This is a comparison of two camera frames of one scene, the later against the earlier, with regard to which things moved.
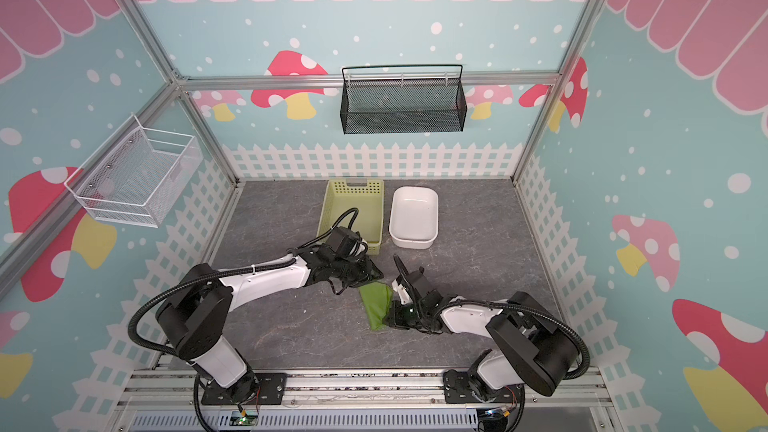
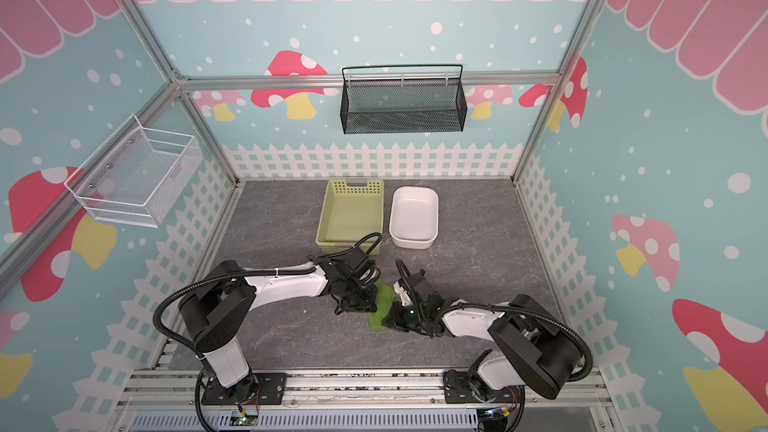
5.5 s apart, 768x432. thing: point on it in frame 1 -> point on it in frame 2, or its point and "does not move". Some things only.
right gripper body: (405, 305) does not move
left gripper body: (353, 272) -> (358, 298)
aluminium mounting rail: (361, 399) does not move
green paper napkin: (378, 301) does not move
